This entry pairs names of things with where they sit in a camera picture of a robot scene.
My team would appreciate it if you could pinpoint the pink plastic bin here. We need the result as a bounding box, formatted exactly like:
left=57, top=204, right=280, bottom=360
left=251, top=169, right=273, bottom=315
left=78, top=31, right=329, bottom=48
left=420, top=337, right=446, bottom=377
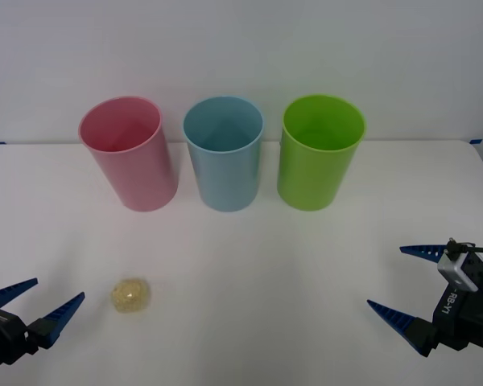
left=77, top=95, right=180, bottom=212

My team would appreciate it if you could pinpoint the green plastic bin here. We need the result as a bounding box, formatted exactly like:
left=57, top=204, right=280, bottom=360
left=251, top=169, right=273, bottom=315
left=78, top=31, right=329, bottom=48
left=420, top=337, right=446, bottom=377
left=276, top=93, right=367, bottom=212

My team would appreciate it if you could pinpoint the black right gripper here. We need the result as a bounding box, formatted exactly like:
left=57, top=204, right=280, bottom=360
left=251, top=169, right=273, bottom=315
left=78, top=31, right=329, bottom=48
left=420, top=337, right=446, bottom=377
left=366, top=244, right=483, bottom=358

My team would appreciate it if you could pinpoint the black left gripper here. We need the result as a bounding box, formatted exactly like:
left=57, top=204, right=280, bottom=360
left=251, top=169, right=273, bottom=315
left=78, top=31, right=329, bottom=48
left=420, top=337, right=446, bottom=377
left=0, top=277, right=85, bottom=369

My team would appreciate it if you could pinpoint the pale blue plastic bin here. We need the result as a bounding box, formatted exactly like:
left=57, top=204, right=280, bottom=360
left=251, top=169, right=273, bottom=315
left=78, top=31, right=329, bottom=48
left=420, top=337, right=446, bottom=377
left=182, top=95, right=265, bottom=212

